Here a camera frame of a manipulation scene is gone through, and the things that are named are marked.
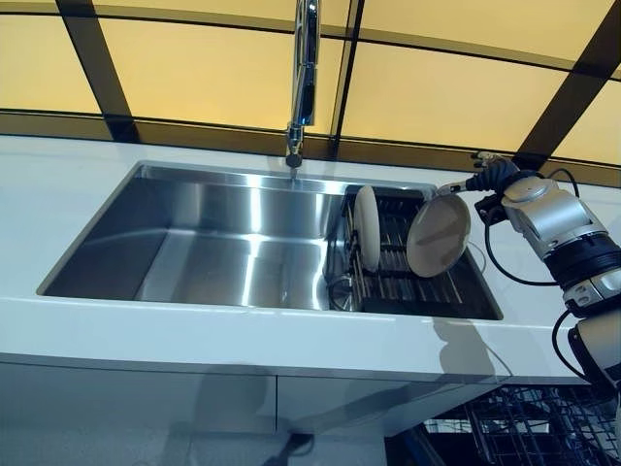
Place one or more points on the stainless steel sink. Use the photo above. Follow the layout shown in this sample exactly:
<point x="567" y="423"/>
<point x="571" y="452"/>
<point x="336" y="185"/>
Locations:
<point x="194" y="242"/>

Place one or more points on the chrome kitchen faucet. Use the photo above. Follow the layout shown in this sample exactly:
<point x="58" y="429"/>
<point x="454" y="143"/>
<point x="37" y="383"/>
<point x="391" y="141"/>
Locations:
<point x="305" y="73"/>

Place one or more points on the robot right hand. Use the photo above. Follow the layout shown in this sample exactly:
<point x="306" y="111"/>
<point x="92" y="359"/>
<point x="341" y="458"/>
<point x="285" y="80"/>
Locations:
<point x="495" y="175"/>

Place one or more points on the black sink dish rack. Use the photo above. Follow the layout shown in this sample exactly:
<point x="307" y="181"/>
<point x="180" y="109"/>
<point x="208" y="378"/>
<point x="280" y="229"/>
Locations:
<point x="393" y="291"/>

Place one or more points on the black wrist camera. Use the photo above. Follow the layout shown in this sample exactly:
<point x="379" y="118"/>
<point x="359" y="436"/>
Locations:
<point x="490" y="209"/>

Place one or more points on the white glossy cabinet door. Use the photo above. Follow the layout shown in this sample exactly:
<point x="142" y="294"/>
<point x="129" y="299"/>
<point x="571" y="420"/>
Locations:
<point x="364" y="403"/>
<point x="136" y="398"/>

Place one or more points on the round steel sink drain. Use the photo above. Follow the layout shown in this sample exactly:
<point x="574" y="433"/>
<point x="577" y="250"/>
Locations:
<point x="342" y="293"/>

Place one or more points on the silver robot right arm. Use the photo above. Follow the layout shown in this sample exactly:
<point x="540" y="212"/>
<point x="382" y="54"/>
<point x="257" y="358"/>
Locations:
<point x="558" y="218"/>

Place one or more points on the cream round plate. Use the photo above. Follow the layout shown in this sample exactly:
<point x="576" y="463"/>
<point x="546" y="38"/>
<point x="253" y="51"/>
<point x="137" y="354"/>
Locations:
<point x="439" y="238"/>
<point x="367" y="228"/>

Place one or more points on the dark brown window frame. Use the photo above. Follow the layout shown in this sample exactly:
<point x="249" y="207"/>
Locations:
<point x="107" y="97"/>

